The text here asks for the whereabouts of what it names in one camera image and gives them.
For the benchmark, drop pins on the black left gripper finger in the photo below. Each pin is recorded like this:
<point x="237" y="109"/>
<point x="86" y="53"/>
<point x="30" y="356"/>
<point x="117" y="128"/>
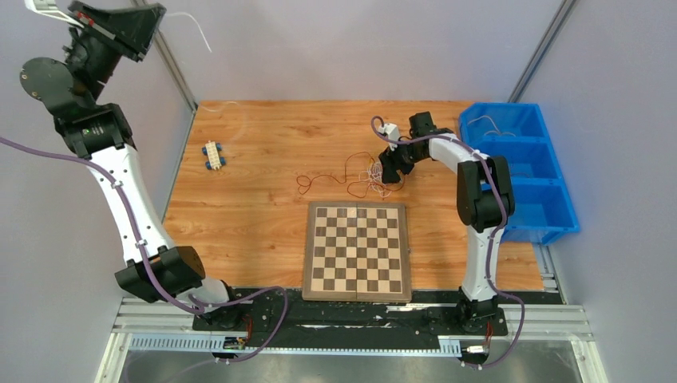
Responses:
<point x="133" y="22"/>
<point x="133" y="42"/>

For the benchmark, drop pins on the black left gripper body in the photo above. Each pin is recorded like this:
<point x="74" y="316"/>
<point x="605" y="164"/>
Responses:
<point x="91" y="53"/>

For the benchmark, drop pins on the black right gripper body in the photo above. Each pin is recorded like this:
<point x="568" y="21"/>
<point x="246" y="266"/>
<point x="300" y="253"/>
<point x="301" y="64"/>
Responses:
<point x="405" y="155"/>

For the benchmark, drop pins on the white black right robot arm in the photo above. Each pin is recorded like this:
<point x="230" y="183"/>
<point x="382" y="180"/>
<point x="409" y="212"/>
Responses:
<point x="484" y="201"/>

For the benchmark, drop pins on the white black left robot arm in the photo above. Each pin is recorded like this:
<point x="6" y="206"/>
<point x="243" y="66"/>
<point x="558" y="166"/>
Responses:
<point x="100" y="137"/>

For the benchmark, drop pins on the wooden chessboard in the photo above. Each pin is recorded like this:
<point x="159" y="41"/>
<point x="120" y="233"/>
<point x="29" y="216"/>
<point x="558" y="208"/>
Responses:
<point x="357" y="252"/>

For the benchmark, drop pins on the white blue connector block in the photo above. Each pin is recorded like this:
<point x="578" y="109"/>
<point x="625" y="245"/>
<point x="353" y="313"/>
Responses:
<point x="213" y="152"/>

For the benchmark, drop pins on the blue compartment bin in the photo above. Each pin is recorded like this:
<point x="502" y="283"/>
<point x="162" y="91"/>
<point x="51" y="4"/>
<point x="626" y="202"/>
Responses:
<point x="544" y="212"/>

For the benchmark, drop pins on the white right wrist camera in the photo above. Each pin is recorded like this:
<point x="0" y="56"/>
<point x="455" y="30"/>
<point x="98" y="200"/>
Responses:
<point x="391" y="132"/>

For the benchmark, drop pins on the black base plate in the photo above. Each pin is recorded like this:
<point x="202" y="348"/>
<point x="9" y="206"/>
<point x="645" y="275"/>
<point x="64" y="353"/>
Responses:
<point x="275" y="321"/>

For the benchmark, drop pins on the aluminium frame rail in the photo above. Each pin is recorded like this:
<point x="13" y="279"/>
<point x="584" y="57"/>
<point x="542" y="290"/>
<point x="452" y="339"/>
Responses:
<point x="161" y="326"/>

